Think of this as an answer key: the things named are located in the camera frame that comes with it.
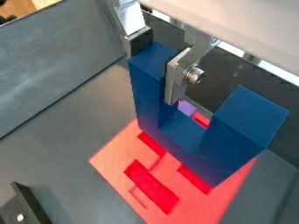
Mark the red slotted base block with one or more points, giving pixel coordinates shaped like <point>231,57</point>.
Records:
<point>158,186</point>

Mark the purple U-shaped block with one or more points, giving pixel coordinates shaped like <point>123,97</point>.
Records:
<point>187,108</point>

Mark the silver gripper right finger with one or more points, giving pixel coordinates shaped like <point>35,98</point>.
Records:
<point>182,70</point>

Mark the blue U-shaped block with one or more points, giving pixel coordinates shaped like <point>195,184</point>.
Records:
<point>242,128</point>

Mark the black angle fixture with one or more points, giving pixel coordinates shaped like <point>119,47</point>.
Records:
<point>23,208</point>

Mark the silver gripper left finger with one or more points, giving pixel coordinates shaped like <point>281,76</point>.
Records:
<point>135,33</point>

